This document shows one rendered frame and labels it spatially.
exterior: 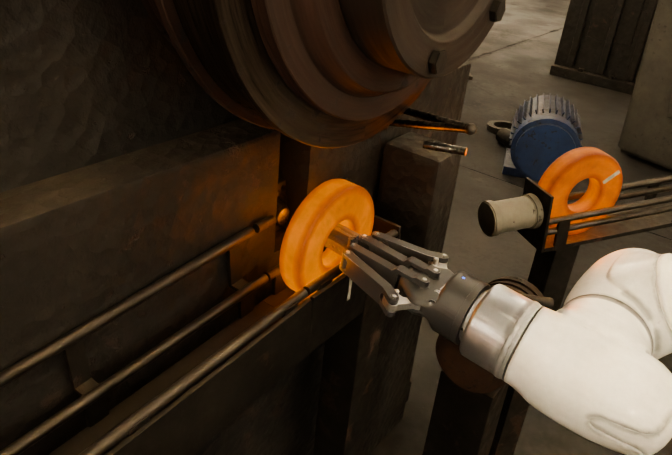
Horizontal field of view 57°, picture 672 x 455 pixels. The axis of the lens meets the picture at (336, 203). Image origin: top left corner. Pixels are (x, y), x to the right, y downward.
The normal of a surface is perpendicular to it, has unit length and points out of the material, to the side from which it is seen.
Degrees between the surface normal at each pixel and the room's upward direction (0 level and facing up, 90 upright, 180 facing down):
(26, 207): 0
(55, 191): 0
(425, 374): 0
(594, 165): 90
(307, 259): 91
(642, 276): 38
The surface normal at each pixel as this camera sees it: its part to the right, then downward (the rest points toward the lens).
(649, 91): -0.78, 0.22
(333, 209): 0.79, 0.36
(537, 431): 0.09, -0.88
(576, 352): -0.22, -0.53
